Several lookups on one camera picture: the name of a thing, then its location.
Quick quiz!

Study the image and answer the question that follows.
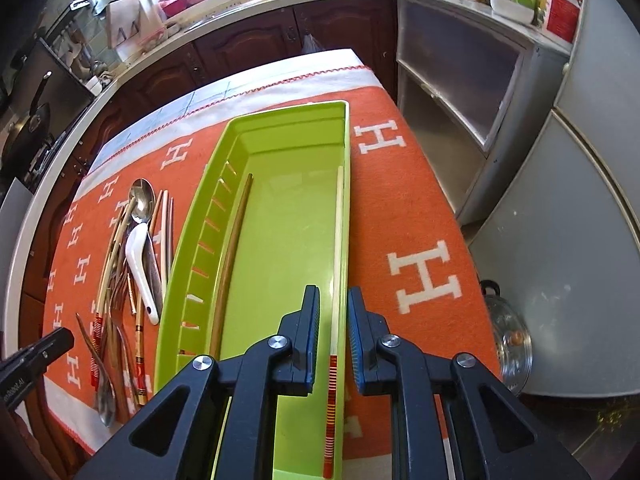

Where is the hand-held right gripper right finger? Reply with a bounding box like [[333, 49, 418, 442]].
[[347, 286, 593, 480]]

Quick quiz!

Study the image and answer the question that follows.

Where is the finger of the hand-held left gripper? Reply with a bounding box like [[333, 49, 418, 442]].
[[19, 327, 76, 370]]

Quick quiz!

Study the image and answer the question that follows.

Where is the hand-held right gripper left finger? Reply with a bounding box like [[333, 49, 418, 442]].
[[75, 285, 321, 480]]

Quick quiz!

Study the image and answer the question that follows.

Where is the cutlery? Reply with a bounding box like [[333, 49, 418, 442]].
[[90, 200, 136, 388]]

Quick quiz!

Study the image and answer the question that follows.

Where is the metal fork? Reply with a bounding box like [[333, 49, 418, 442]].
[[107, 260, 132, 312]]

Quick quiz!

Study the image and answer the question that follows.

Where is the light chopstick red yellow end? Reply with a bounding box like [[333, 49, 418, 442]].
[[133, 310, 151, 408]]

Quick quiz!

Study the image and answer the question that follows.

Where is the cream chopstick red striped end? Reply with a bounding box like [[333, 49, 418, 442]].
[[102, 209, 130, 311], [322, 166, 346, 480]]

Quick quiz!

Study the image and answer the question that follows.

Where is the white ceramic spoon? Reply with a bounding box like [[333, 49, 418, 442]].
[[124, 224, 162, 325]]

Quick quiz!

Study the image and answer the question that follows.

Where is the brown wooden chopstick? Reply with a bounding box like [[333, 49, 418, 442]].
[[207, 173, 254, 360]]

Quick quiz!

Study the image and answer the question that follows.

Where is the green plastic tray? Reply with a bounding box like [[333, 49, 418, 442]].
[[152, 100, 351, 480]]

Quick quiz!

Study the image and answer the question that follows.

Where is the dark brown chopstick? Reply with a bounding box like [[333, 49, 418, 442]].
[[165, 195, 177, 282]]

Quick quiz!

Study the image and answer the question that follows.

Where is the large metal spoon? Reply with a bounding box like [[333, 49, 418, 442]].
[[127, 178, 166, 311]]

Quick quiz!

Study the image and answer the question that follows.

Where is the bamboo patterned chopstick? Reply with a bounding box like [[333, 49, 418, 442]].
[[148, 189, 167, 237]]

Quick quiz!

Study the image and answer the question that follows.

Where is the glass pot lid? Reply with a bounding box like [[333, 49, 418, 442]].
[[479, 280, 534, 396]]

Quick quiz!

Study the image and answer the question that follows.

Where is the orange printed blanket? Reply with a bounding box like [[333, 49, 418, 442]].
[[42, 66, 503, 471]]

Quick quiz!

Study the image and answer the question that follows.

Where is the black frying pan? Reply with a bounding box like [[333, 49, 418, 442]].
[[0, 72, 57, 177]]

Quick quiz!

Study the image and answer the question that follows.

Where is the light blue table cover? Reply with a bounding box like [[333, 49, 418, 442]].
[[97, 49, 370, 161]]

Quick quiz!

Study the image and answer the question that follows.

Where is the grey refrigerator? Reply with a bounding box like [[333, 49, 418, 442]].
[[459, 0, 640, 402]]

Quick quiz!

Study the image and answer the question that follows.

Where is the cabinet with frosted doors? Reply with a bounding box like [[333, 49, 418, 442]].
[[394, 0, 574, 227]]

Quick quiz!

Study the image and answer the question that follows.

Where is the white kitchen countertop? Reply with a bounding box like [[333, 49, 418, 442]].
[[0, 0, 401, 341]]

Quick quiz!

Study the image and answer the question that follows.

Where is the wooden cutting board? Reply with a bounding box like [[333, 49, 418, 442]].
[[102, 0, 167, 52]]

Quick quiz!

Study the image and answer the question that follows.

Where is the pink bowl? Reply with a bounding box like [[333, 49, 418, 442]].
[[157, 0, 211, 19]]

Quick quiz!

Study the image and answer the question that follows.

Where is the white rectangular dish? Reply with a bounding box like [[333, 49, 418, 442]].
[[487, 0, 539, 26]]

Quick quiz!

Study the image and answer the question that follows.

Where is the red label box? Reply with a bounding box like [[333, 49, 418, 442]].
[[545, 0, 584, 44]]

